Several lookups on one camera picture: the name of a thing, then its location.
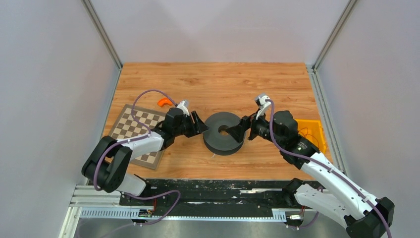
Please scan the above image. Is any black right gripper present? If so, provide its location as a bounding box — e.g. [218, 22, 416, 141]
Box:
[225, 108, 284, 147]

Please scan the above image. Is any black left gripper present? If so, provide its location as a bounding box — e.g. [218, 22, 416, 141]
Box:
[173, 111, 210, 138]

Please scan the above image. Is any black cable spool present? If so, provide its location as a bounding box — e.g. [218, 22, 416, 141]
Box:
[203, 112, 244, 156]

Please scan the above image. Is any thin red wire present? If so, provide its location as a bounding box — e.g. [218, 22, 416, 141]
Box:
[298, 127, 320, 148]

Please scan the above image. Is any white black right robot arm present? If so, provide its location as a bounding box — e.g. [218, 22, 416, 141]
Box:
[226, 111, 395, 238]

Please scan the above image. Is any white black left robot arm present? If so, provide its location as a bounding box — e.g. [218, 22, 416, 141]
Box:
[81, 108, 209, 205]

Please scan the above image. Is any orange curved plastic piece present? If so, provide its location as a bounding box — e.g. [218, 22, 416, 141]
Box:
[157, 98, 173, 108]

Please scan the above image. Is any wooden chessboard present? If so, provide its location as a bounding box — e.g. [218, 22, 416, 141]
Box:
[108, 104, 165, 170]

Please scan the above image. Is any yellow plastic bin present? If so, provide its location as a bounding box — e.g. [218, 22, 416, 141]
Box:
[296, 119, 327, 153]

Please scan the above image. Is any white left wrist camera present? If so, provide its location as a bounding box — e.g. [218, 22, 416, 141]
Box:
[176, 100, 190, 116]

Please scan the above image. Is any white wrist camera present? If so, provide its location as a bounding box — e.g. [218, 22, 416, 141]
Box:
[254, 93, 271, 119]
[176, 100, 190, 116]

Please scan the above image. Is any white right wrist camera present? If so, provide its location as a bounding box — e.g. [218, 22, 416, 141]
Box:
[254, 93, 271, 119]

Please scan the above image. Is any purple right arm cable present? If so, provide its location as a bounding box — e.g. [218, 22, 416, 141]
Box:
[265, 99, 393, 238]

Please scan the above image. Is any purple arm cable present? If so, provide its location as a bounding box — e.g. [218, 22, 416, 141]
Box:
[93, 89, 182, 227]
[265, 99, 393, 238]

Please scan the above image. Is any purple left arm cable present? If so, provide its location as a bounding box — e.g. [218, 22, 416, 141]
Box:
[93, 89, 182, 227]

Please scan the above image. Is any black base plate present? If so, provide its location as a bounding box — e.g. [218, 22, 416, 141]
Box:
[119, 179, 302, 218]

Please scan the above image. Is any slotted aluminium cable duct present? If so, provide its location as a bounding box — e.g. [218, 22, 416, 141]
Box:
[79, 207, 287, 222]

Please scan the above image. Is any aluminium side rail right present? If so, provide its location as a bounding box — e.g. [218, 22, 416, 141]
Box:
[306, 64, 346, 173]

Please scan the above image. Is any aluminium frame post left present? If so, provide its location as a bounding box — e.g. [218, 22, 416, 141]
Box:
[81, 0, 123, 71]

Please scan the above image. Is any aluminium frame post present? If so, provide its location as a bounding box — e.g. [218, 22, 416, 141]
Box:
[312, 0, 359, 71]
[81, 0, 123, 71]

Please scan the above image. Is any aluminium frame post right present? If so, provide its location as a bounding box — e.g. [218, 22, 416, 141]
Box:
[312, 0, 359, 71]

